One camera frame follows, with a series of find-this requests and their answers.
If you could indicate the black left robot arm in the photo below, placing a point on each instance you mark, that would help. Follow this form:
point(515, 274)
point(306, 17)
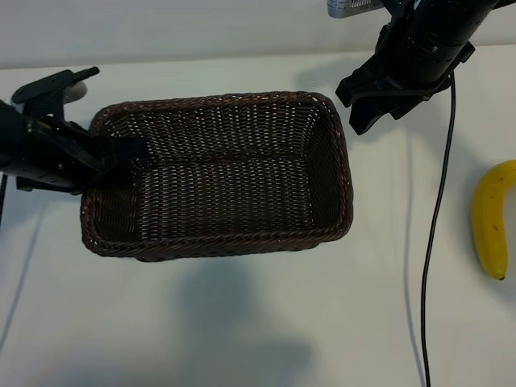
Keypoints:
point(12, 137)

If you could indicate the yellow banana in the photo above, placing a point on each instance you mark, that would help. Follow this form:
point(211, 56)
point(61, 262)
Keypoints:
point(489, 217)

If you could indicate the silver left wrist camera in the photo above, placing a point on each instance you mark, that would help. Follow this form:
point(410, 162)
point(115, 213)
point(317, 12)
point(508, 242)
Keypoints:
point(74, 93)

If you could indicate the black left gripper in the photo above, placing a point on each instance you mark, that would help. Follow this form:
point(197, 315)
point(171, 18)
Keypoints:
point(52, 161)

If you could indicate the brown wicker basket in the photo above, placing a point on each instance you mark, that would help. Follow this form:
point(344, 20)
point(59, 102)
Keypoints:
point(225, 189)

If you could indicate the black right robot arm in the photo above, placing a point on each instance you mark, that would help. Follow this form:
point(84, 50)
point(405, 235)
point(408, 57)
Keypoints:
point(443, 24)

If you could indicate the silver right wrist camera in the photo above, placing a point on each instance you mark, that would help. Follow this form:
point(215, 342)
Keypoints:
point(350, 9)

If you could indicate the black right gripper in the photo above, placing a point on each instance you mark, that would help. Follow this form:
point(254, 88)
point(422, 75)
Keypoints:
point(419, 90)

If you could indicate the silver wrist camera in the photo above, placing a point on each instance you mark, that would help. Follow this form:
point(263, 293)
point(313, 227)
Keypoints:
point(74, 93)
point(350, 9)

